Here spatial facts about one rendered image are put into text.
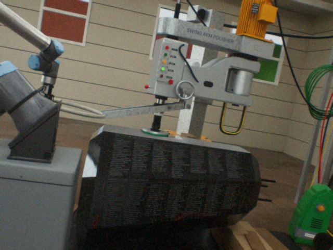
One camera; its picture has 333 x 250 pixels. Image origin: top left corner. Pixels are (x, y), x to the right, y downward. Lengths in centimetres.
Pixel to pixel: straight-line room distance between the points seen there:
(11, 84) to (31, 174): 37
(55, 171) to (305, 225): 262
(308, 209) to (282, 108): 668
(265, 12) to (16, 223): 220
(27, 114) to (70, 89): 712
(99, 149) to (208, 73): 102
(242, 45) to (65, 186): 180
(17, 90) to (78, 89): 709
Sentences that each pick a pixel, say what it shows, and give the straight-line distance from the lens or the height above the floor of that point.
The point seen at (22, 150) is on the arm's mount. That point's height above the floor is 89.
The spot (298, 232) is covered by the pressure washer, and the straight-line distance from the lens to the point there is 341.
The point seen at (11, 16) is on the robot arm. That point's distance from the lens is 189.
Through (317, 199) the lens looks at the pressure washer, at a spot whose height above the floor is 47.
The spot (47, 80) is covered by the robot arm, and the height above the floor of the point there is 114.
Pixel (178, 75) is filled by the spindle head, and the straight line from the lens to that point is 238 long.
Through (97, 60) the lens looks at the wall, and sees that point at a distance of 843.
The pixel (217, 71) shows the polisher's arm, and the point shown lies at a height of 143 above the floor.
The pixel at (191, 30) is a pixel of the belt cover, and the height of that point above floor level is 168.
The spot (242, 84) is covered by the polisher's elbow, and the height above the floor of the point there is 138.
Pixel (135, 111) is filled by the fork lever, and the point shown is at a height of 102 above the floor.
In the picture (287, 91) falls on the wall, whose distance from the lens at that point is 987.
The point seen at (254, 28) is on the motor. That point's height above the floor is 182.
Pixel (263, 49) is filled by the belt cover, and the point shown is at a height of 168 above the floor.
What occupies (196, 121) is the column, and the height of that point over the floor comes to 96.
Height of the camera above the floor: 123
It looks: 7 degrees down
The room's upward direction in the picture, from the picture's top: 11 degrees clockwise
